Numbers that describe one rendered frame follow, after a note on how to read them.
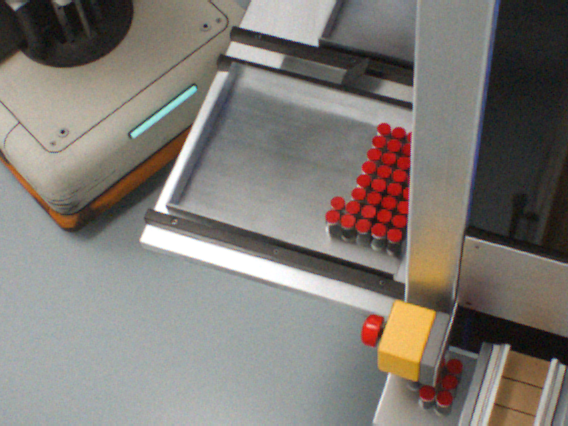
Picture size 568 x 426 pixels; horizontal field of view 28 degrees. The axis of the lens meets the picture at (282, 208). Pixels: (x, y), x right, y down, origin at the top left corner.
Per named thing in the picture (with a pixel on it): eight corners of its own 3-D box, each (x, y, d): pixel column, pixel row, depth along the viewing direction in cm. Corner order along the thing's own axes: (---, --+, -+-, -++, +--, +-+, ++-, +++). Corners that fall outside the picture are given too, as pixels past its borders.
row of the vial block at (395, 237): (437, 153, 169) (438, 136, 165) (399, 258, 161) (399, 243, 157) (423, 149, 169) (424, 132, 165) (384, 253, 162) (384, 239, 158)
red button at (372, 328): (396, 328, 146) (397, 315, 143) (387, 356, 145) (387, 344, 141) (368, 319, 147) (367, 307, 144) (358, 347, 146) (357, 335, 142)
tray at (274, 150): (448, 132, 170) (449, 119, 167) (393, 284, 160) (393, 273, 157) (235, 74, 178) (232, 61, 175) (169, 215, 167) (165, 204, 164)
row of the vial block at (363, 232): (408, 145, 170) (408, 128, 166) (368, 249, 162) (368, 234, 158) (393, 141, 170) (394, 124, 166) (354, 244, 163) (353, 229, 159)
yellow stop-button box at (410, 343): (448, 336, 147) (451, 314, 141) (432, 387, 144) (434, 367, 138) (391, 319, 149) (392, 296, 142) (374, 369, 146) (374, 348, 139)
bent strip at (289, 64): (371, 79, 176) (370, 57, 171) (364, 95, 175) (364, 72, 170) (285, 56, 179) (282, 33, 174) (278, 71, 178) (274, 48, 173)
